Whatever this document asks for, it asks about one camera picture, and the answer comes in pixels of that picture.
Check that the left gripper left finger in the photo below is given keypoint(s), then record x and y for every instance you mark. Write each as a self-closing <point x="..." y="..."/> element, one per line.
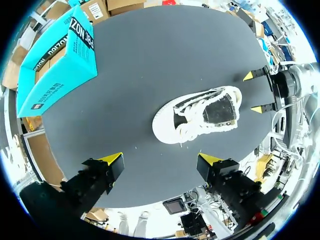
<point x="97" y="175"/>

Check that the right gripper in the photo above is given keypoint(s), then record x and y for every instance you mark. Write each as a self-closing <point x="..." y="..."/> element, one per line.
<point x="279" y="86"/>

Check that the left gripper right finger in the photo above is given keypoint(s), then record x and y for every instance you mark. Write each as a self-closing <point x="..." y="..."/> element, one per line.
<point x="225" y="180"/>

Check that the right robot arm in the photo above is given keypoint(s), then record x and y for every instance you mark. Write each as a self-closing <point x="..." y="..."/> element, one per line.
<point x="303" y="80"/>

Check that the insole blue and black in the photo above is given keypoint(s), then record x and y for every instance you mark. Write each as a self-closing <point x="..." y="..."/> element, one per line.
<point x="220" y="110"/>

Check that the white shoe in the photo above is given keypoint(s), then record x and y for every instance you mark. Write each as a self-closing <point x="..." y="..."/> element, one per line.
<point x="167" y="122"/>

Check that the teal cardboard box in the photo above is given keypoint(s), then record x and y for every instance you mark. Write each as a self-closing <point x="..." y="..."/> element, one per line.
<point x="62" y="62"/>

